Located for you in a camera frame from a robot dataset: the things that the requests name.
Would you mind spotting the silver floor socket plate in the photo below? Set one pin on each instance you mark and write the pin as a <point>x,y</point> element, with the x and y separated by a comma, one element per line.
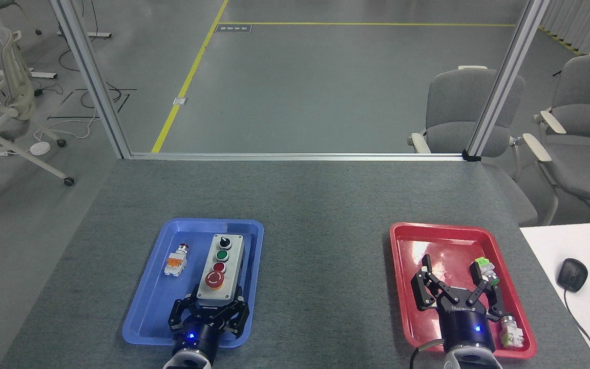
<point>180,101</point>

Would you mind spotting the white desk base foot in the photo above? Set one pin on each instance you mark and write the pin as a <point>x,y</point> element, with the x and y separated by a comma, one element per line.
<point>23,74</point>

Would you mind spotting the white round floor disc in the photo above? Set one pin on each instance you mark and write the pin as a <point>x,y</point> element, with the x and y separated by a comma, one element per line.
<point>40,148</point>

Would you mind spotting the grey control box with buttons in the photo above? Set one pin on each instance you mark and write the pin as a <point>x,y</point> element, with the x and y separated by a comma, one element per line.
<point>220,266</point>

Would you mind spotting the grey armchair with white armrests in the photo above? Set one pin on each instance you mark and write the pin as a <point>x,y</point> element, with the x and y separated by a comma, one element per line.
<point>587,102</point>

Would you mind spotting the red plastic tray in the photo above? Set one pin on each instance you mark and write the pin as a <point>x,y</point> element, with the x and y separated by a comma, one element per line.
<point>407,246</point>

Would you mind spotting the grey armchair behind post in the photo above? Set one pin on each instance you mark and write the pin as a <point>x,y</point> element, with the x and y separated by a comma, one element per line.
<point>454,102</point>

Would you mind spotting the dark floor sign plate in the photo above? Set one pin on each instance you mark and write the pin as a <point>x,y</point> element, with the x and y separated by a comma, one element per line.
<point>233,28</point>

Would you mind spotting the red push button orange switch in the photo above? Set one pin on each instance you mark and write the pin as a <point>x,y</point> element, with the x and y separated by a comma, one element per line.
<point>176,262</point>

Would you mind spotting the blue plastic tray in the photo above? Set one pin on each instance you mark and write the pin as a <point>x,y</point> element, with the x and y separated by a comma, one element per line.
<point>151,318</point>

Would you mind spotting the silver aluminium frame post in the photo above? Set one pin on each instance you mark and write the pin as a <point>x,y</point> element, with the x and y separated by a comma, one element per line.
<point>505,77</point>
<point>90,77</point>

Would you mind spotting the black corner bracket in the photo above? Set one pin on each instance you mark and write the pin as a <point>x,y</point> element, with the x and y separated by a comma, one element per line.
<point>471,156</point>

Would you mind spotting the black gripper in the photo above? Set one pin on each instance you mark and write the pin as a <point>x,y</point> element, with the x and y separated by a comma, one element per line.
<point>466,325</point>
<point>200,335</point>

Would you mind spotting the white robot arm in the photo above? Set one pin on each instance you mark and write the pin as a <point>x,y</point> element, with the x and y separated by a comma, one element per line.
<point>187,361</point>
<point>471,359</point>

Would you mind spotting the white side table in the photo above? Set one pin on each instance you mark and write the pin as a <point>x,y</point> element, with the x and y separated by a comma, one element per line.
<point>546,246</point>

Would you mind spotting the silver push button green switch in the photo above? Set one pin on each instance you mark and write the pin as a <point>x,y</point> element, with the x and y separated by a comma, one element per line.
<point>512,333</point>

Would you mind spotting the white office swivel chair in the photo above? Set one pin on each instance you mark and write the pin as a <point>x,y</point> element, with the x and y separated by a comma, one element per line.
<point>11,97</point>

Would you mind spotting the black computer mouse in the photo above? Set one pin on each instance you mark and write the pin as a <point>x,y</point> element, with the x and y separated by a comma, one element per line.
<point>572,274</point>

